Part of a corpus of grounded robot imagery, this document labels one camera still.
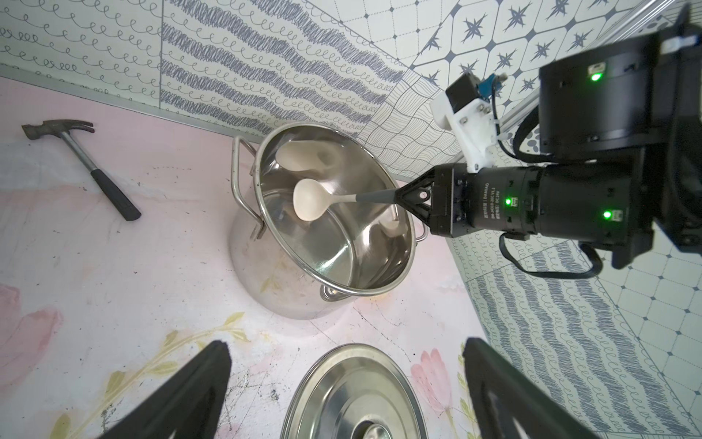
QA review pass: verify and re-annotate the stainless steel pot lid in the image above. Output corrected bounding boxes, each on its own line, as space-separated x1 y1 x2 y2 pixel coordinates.
281 343 428 438

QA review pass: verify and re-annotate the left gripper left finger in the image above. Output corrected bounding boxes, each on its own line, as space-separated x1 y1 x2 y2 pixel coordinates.
102 341 231 438

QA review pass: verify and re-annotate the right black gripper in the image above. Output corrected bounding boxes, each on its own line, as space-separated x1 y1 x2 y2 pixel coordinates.
395 164 543 238

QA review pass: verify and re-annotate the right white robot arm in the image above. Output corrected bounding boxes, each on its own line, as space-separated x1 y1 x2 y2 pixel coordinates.
392 7 701 279

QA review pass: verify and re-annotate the small black hammer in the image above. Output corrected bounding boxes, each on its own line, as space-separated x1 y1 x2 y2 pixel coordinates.
21 119 143 222

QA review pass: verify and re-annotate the white spoon grey handle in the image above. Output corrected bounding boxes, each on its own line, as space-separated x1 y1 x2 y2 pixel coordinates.
292 179 396 221

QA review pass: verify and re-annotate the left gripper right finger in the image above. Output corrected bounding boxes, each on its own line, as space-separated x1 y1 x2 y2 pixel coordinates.
463 338 596 438

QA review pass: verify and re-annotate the floral pink table mat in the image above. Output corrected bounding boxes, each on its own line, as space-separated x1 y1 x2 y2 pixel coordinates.
1 80 483 438

